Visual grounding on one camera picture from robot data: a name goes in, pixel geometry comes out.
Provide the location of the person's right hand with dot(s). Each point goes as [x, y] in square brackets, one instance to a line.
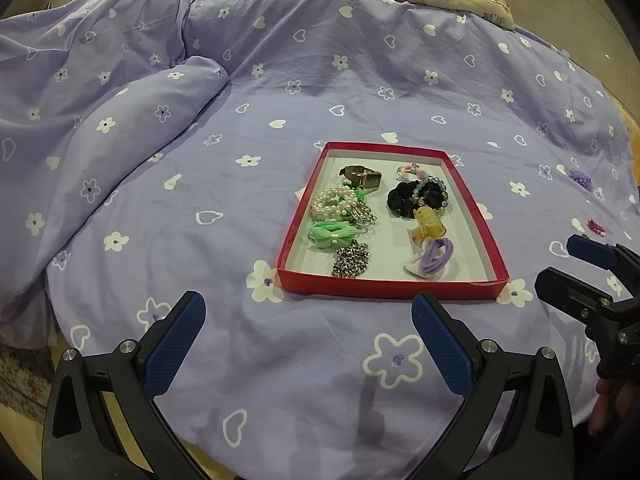
[605, 405]

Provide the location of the red shallow box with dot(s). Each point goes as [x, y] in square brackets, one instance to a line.
[390, 287]

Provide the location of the white hair clip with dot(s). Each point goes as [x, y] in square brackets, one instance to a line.
[414, 266]

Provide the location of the black scrunchie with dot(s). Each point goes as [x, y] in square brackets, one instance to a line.
[400, 200]

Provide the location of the purple floral bed sheet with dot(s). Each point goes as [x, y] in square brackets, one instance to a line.
[350, 85]

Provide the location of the floral floor mat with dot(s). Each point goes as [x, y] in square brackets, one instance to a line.
[22, 380]

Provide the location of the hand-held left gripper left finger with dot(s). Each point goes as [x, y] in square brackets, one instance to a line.
[175, 345]

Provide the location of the purple flower hair clip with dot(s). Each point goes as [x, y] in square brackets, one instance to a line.
[580, 178]

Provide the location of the small red hair clip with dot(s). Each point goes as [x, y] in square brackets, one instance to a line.
[596, 227]

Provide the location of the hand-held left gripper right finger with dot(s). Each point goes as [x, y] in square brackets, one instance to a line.
[445, 350]

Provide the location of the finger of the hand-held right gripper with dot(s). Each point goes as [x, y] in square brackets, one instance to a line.
[565, 290]
[592, 251]

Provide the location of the rose gold wrist watch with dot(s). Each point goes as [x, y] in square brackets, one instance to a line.
[367, 178]

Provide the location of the purple floral duvet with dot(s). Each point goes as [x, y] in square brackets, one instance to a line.
[100, 110]

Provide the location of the yellow hair claw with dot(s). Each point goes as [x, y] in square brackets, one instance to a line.
[430, 222]

